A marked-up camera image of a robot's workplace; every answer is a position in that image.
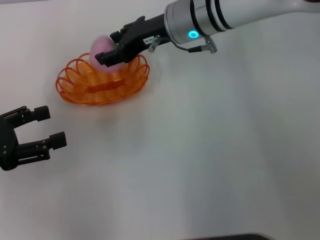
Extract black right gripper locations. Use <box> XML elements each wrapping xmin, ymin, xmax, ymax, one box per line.
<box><xmin>95</xmin><ymin>14</ymin><xmax>173</xmax><ymax>68</ymax></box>

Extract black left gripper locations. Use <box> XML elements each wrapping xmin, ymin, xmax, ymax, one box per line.
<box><xmin>0</xmin><ymin>105</ymin><xmax>68</xmax><ymax>172</ymax></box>

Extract pink toy peach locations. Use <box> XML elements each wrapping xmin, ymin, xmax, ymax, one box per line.
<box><xmin>89</xmin><ymin>35</ymin><xmax>126</xmax><ymax>76</ymax></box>

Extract orange woven plastic basket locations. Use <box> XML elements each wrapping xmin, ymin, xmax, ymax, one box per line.
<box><xmin>55</xmin><ymin>52</ymin><xmax>150</xmax><ymax>106</ymax></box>

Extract white tablecloth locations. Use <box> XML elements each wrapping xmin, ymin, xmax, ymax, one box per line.
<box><xmin>0</xmin><ymin>0</ymin><xmax>320</xmax><ymax>240</ymax></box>

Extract dark rounded robot torso edge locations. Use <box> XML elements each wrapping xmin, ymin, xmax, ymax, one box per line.
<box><xmin>189</xmin><ymin>233</ymin><xmax>271</xmax><ymax>240</ymax></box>

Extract black gripper cable silver plugs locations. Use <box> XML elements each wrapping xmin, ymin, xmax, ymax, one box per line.
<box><xmin>147</xmin><ymin>34</ymin><xmax>218</xmax><ymax>55</ymax></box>

